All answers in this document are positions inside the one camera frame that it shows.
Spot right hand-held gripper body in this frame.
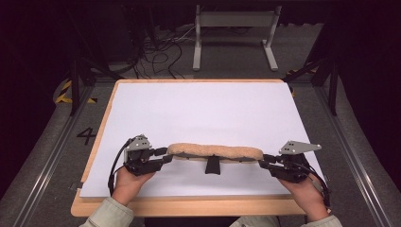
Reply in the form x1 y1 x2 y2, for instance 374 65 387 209
267 140 323 184

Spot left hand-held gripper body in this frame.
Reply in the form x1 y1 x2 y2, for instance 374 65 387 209
123 133 167 177

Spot person's left hand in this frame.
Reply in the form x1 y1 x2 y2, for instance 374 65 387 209
111 166 156 206

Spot person's right hand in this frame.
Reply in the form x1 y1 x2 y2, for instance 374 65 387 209
278 173 331 222

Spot wooden table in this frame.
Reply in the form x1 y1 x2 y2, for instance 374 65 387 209
70 78 331 218

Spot person's beige jacket front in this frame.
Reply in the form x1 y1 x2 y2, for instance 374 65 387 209
228 215 281 227

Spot white table sheet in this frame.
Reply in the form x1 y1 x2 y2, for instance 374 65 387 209
78 80 325 200

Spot black metal stand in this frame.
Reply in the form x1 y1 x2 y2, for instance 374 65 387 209
65 6 125 116
281 55 340 117

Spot white metal stand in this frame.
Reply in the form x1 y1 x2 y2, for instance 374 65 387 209
191 4 283 73

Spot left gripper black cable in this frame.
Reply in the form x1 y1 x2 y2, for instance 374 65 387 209
107 137 135 197

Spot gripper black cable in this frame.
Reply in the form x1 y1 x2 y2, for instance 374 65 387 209
291 159 333 211
107 137 135 197

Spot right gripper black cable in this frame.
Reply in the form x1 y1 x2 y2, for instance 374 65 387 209
291 159 333 211

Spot aluminium floor rail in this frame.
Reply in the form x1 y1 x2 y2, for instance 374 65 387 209
11 84 96 227
314 85 395 227

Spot bundle of black floor cables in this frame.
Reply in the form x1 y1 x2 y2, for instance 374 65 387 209
131 26 198 80

